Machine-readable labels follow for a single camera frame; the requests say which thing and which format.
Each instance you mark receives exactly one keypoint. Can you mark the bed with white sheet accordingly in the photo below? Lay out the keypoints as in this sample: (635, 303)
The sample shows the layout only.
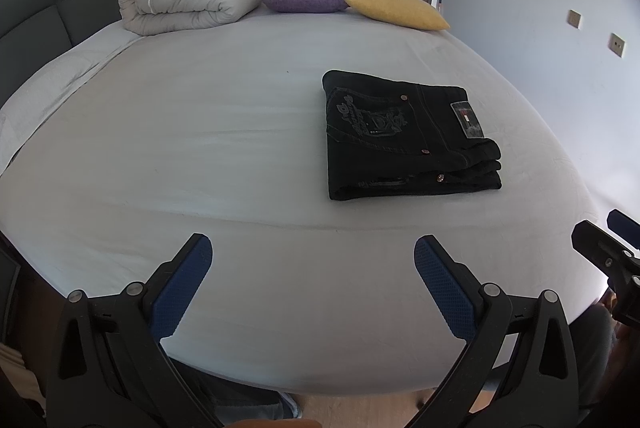
(200, 132)

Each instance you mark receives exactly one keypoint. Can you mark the brass wall plate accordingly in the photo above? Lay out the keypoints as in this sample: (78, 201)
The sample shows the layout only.
(575, 19)
(617, 45)

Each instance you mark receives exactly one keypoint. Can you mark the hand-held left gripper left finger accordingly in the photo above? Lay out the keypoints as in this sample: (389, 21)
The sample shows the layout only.
(182, 293)

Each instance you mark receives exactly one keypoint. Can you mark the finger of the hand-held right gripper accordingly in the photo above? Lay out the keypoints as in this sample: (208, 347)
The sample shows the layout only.
(602, 248)
(622, 225)

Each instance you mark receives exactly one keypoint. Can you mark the dark grey headboard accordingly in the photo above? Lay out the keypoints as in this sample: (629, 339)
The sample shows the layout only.
(50, 2)

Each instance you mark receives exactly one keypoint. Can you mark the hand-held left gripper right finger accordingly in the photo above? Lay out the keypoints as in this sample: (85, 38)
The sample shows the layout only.
(445, 288)

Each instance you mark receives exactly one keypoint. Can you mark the yellow pillow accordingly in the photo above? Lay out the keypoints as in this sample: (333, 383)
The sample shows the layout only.
(395, 7)

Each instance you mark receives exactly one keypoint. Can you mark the black pants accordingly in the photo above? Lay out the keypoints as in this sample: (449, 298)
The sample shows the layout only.
(400, 147)

